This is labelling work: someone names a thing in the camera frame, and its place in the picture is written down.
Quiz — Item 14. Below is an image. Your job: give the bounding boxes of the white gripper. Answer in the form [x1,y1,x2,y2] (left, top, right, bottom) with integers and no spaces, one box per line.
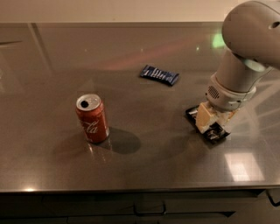
[195,73,257,134]

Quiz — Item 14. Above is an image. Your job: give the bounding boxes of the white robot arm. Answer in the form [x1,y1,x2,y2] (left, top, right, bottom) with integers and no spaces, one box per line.
[195,1,280,133]

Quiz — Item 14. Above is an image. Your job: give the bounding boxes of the dark right cabinet handle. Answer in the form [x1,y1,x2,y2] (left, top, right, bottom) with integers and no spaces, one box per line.
[265,188,280,208]

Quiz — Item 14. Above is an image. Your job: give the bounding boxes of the dark drawer handle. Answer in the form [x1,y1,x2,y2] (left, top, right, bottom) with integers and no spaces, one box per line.
[133,201,166,217]

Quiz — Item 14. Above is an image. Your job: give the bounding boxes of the blue snack bar wrapper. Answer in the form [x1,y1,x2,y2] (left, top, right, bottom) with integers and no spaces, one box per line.
[140,65,179,86]

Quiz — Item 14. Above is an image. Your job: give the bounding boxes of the black RXBAR chocolate bar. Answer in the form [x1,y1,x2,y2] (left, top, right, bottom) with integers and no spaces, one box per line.
[185,106,229,144]

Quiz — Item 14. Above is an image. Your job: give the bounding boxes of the red Coca-Cola can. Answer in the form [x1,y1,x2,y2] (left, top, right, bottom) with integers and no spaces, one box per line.
[76,94,109,144]

